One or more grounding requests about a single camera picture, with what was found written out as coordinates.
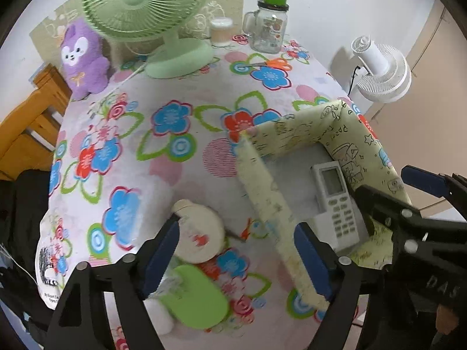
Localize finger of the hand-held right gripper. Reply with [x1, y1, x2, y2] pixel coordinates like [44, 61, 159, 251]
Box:
[352, 184, 431, 241]
[400, 165, 467, 223]

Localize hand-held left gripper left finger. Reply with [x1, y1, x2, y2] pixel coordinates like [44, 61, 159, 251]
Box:
[47, 214, 181, 350]

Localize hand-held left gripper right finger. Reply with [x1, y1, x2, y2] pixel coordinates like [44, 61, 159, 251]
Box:
[294, 222, 363, 350]

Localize cream round compact mirror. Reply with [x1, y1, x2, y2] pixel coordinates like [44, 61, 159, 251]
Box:
[171, 199, 225, 265]

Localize white cylindrical roll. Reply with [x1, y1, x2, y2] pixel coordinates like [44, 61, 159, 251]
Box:
[148, 299, 175, 335]

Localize white remote control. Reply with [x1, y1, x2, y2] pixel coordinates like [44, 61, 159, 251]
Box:
[311, 161, 360, 249]

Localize yellow printed fabric storage box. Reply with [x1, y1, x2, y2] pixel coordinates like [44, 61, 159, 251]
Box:
[235, 99, 413, 310]

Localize person's right hand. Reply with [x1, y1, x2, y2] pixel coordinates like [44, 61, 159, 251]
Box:
[435, 303, 461, 336]

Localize green oval object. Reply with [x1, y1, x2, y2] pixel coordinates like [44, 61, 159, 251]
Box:
[158, 264, 230, 330]

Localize floral tablecloth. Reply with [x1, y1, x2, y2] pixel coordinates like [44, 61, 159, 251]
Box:
[36, 34, 384, 350]

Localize beige wooden cabinet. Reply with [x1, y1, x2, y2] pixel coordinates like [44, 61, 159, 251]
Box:
[365, 0, 467, 223]

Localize white fan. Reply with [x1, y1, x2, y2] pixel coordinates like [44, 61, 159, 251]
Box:
[351, 36, 412, 103]

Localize orange scissors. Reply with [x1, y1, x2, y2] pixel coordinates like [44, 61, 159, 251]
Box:
[239, 57, 293, 71]

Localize purple plush toy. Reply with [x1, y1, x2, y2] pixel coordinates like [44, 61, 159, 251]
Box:
[59, 21, 111, 101]

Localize glass jar with green lid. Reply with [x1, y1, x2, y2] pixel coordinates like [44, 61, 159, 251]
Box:
[243, 0, 290, 53]

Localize cotton swab container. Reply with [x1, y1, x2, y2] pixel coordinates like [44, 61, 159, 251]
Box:
[210, 17, 234, 47]

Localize green desk fan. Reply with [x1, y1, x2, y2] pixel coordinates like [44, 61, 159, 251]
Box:
[82, 0, 216, 79]

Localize black fan cable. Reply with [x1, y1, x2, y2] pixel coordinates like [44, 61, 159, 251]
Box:
[346, 66, 362, 97]

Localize white fan cable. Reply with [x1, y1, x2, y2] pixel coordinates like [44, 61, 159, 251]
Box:
[93, 62, 150, 106]

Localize wooden furniture frame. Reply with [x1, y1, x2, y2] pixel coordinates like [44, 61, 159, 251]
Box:
[0, 62, 74, 181]

